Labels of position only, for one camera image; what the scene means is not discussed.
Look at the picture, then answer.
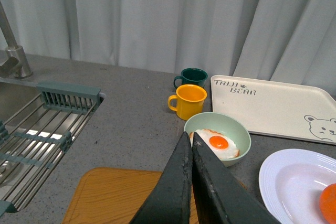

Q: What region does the white ridged plate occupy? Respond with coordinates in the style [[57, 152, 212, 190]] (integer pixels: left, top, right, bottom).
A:
[[259, 149, 335, 223]]

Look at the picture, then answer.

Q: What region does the fake fried egg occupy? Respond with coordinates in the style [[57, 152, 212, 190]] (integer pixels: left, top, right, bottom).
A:
[[189, 129, 240, 160]]

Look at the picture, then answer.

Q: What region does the grey curtain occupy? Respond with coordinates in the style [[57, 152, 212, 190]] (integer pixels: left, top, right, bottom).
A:
[[1, 0, 335, 94]]

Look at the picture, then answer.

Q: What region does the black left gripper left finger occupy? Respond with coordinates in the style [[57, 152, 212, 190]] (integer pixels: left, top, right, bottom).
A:
[[130, 132, 193, 223]]

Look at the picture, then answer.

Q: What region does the yellow mug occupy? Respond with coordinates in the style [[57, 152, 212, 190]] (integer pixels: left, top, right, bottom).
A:
[[167, 84, 207, 121]]

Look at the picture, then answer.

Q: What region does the light green bowl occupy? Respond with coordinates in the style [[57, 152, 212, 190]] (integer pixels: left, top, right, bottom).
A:
[[184, 112, 251, 167]]

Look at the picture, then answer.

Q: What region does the orange fruit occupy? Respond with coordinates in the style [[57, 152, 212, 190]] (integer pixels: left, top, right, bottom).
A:
[[319, 184, 336, 223]]

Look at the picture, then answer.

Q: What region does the beige bear tray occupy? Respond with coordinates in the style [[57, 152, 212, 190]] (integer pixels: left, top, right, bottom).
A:
[[211, 75, 335, 145]]

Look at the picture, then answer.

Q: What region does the sink drying rack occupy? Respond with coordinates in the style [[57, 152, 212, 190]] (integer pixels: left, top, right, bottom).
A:
[[1, 81, 104, 213]]

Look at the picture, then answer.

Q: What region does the dark green mug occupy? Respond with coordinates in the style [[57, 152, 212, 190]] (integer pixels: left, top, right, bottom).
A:
[[173, 68, 208, 89]]

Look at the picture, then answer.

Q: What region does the wooden cutting board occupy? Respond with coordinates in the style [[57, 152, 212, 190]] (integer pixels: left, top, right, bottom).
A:
[[61, 167, 247, 224]]

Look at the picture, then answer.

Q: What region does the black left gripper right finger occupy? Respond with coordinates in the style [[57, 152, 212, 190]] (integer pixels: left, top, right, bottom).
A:
[[192, 133, 279, 223]]

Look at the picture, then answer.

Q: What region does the steel faucet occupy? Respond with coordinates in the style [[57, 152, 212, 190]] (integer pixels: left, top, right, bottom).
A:
[[1, 3, 33, 79]]

